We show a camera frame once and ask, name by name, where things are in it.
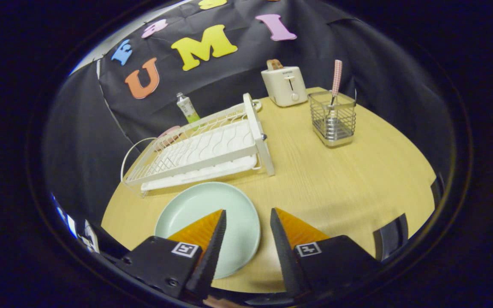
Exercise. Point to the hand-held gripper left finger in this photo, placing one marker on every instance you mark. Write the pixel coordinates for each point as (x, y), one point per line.
(212, 252)

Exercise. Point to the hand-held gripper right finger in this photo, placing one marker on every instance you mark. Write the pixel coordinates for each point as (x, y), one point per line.
(285, 256)

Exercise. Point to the pale green plate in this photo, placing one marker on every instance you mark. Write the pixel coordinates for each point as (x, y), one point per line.
(195, 205)

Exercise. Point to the white dish rack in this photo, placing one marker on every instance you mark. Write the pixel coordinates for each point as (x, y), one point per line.
(212, 149)

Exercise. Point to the pink bowl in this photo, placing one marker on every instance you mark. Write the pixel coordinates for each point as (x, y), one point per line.
(169, 130)

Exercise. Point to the clear bottle green liquid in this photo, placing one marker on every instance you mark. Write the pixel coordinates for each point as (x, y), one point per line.
(186, 107)

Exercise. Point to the cream toaster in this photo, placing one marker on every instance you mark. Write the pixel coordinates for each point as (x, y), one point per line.
(283, 87)

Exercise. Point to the brown toast slice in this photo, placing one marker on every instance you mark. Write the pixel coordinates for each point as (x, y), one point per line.
(275, 64)

